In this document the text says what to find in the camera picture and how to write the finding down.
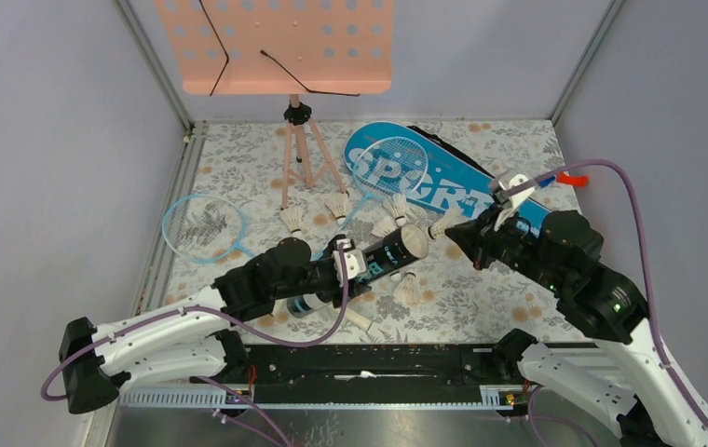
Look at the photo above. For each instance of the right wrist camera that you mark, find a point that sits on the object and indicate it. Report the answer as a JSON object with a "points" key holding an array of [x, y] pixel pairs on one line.
{"points": [[510, 190]]}

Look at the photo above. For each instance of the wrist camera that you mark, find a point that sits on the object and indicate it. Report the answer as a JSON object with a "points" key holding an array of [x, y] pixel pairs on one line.
{"points": [[510, 190], [352, 263]]}

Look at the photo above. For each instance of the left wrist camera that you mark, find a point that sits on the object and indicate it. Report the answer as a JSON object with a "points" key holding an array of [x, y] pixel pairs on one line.
{"points": [[352, 263]]}

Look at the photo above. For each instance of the pink perforated music stand desk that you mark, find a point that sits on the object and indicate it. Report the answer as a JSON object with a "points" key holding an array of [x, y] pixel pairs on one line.
{"points": [[340, 48]]}

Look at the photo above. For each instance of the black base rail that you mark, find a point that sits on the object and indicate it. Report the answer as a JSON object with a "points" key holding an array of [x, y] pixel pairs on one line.
{"points": [[374, 374]]}

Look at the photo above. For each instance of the blue sport racket bag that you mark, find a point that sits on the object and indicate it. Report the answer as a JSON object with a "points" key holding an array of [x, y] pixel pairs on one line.
{"points": [[450, 179]]}

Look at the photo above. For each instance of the black shuttlecock tube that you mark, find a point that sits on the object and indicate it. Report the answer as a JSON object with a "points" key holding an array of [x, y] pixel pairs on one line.
{"points": [[386, 257]]}

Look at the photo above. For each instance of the light blue racket at left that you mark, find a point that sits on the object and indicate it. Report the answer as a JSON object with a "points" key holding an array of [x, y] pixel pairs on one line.
{"points": [[204, 228]]}

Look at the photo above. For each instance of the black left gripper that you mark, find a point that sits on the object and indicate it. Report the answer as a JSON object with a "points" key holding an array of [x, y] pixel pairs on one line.
{"points": [[357, 288]]}

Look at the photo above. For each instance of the orange clip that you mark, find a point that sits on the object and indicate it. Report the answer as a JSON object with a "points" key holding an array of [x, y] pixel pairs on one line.
{"points": [[576, 181]]}

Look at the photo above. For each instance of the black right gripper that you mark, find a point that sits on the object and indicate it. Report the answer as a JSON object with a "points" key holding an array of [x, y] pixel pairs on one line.
{"points": [[477, 237]]}

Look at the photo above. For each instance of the light blue racket on bag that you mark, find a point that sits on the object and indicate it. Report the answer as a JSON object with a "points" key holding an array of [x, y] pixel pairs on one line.
{"points": [[394, 165]]}

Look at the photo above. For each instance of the white shuttlecock by tripod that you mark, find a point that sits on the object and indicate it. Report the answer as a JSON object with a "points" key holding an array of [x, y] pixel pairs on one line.
{"points": [[293, 218]]}

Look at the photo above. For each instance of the blue clip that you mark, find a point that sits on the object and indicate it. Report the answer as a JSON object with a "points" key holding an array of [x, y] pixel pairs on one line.
{"points": [[545, 182]]}

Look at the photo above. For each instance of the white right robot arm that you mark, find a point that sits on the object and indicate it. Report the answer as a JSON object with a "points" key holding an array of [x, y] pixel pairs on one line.
{"points": [[655, 406]]}

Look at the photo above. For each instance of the pink tripod stand legs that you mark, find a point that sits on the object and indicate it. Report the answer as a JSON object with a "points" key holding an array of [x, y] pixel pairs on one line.
{"points": [[297, 156]]}

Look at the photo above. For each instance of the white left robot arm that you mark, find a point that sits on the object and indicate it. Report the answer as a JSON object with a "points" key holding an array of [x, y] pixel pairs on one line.
{"points": [[191, 337]]}

